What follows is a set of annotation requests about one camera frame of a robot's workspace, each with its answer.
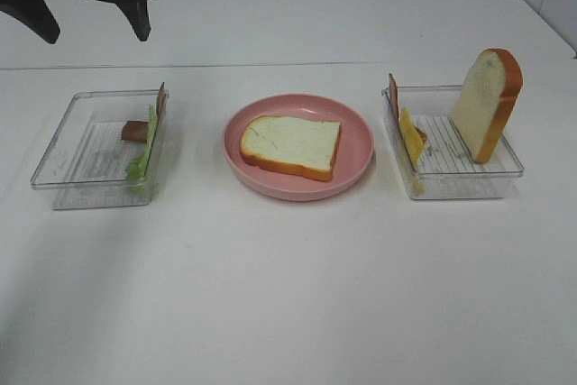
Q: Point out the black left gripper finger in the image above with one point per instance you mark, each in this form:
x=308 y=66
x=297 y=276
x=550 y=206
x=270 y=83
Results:
x=35 y=15
x=136 y=12

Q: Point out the brown bacon strip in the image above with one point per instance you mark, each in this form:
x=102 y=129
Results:
x=144 y=131

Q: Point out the green lettuce leaf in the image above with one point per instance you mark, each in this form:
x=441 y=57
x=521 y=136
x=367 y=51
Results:
x=137 y=166

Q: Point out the white bread slice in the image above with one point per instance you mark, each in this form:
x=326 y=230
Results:
x=292 y=145
x=488 y=96

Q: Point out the pink bacon strip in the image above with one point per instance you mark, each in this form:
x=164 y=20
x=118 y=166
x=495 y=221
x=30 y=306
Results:
x=393 y=97

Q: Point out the clear left plastic container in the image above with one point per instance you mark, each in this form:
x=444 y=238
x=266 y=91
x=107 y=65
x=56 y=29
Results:
x=84 y=164

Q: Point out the clear plastic container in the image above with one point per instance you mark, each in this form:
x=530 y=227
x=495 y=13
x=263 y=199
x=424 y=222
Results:
x=445 y=169
x=84 y=164

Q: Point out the pink round plate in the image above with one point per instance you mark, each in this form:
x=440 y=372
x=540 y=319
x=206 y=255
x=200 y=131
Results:
x=352 y=158

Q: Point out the yellow cheese slice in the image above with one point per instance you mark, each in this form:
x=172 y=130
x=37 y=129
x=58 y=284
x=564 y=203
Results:
x=413 y=145

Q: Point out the clear right plastic container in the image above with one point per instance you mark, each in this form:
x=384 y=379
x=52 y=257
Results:
x=445 y=169

